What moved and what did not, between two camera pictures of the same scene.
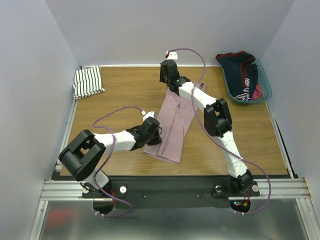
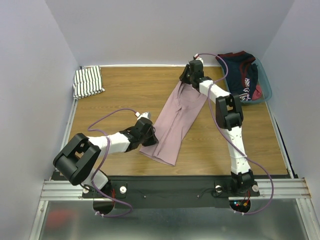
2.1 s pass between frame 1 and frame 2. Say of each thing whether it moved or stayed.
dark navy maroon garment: stayed
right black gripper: moved
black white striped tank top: stayed
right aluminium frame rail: stayed
